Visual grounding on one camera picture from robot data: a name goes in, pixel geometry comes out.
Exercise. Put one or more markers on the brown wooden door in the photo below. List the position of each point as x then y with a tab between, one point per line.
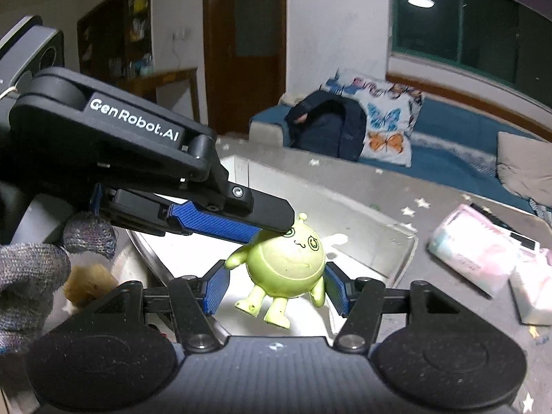
220	73

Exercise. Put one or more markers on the tan plush toy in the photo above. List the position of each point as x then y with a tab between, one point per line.
88	287

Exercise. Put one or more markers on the blue sofa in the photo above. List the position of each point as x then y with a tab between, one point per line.
453	129

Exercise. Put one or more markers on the green round toy figure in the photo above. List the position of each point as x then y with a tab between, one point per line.
284	267

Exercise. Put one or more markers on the white cardboard box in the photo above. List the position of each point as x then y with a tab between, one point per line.
366	233

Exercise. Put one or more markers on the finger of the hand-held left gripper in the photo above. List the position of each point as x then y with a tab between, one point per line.
258	211
202	220

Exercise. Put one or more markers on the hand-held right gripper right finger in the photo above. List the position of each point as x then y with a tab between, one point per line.
338	295

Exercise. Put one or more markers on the grey star-print blanket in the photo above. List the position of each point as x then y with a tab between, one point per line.
453	353

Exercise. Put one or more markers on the wooden desk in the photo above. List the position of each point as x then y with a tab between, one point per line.
172	75

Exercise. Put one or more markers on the grey pillow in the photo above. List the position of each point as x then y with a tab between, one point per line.
522	164

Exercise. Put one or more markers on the person's left hand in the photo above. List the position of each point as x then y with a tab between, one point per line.
30	289

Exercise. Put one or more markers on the butterfly print pillow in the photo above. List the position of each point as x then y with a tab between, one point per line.
388	116

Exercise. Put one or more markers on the pink tissue pack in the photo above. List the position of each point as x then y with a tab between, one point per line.
470	250
532	289

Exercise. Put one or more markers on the dark blue backpack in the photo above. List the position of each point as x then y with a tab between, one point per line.
323	129

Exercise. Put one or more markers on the wooden bookshelf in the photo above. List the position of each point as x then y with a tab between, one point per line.
108	30

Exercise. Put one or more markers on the white cloth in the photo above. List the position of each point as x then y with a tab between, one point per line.
293	99

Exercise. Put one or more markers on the blue patterned cloth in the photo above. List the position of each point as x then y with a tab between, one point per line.
541	211

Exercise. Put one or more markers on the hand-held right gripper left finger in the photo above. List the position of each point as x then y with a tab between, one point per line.
215	291

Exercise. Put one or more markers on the dark window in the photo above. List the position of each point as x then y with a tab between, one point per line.
474	21

